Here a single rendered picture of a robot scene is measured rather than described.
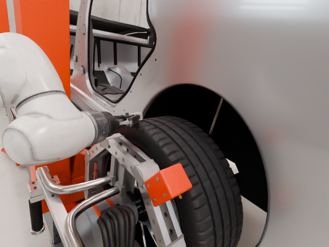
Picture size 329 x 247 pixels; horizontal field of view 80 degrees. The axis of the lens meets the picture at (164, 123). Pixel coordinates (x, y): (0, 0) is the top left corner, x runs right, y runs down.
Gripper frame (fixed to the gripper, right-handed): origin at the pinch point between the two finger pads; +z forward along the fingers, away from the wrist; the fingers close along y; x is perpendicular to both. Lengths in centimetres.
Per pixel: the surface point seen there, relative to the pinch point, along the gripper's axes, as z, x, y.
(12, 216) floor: 21, -82, -132
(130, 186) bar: -9.6, -22.3, 1.7
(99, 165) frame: 2.4, -21.7, -22.0
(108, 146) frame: -10.6, -8.5, -5.1
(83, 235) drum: -24.0, -31.8, -5.9
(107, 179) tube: -13.5, -18.7, -4.1
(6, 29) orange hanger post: 77, 84, -199
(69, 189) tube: -23.3, -18.4, -10.0
